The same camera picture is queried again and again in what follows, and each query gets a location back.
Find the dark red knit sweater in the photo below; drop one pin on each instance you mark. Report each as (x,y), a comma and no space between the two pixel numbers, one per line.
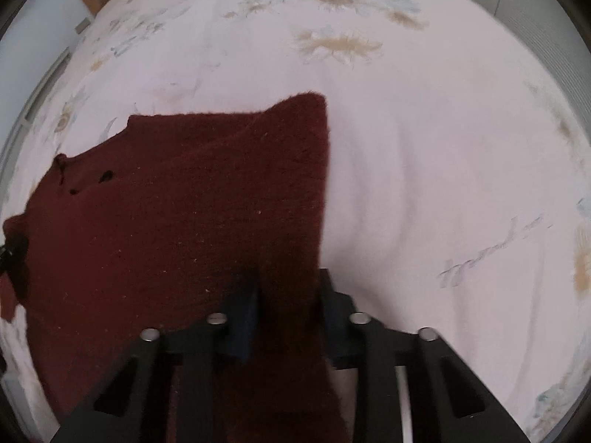
(184,217)

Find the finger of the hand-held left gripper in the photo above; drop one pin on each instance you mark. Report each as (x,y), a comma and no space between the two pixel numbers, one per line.
(14,251)

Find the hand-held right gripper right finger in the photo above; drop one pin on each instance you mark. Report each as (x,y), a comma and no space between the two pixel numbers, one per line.
(334,327)

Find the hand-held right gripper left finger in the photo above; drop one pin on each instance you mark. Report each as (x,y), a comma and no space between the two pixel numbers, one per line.
(244,318)

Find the pink floral bedspread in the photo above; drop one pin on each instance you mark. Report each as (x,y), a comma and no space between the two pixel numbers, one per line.
(415,147)

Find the grey wall socket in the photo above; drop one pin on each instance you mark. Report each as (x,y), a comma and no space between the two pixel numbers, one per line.
(83,26)

